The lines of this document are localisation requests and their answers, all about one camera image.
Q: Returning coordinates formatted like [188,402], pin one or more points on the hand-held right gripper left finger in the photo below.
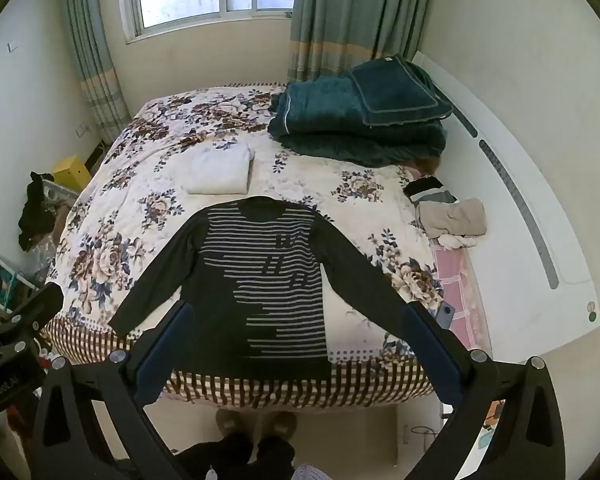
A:
[161,352]

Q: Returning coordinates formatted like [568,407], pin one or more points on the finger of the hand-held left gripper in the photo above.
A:
[35,305]

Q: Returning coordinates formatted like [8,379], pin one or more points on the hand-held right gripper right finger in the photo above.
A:
[430,355]

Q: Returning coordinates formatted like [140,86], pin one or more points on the dark striped long-sleeve shirt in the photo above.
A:
[280,285]

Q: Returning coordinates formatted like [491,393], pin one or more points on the blue smartphone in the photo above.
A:
[445,316]

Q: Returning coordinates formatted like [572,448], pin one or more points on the green white storage rack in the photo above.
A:
[0,280]

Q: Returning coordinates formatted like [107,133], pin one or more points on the pink bed sheet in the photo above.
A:
[455,285]

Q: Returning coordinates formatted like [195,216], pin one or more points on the black cloth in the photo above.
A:
[32,215]

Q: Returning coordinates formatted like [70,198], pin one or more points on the person's left slipper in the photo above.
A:
[232,425]

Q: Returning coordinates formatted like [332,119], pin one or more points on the person's slipper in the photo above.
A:
[280,425]
[232,425]

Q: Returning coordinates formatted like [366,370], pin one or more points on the small white cloth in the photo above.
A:
[455,241]

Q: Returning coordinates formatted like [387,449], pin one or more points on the person's dark trousers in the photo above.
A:
[240,460]

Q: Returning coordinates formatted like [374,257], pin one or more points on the yellow box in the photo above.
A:
[71,172]

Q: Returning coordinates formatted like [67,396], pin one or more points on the person's right slipper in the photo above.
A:
[280,425]

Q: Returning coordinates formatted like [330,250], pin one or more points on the beige garment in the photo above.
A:
[455,217]

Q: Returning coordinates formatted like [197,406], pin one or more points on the white headboard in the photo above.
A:
[510,210]

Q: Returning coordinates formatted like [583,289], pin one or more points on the black white striped garment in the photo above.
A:
[430,189]

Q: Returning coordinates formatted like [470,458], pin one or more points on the floral bed blanket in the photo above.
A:
[145,160]

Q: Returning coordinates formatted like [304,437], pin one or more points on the folded white garment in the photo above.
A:
[220,170]

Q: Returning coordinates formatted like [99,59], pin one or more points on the folded teal quilt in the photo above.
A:
[330,120]

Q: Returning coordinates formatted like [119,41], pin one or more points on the narrow green curtain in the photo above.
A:
[92,50]

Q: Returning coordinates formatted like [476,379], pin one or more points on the teal pillow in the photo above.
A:
[400,90]

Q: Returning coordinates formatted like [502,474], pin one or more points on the wide green curtain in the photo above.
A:
[355,10]

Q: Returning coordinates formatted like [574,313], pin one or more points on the wall socket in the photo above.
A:
[82,130]

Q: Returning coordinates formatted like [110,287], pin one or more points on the wall light switch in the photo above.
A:
[13,46]

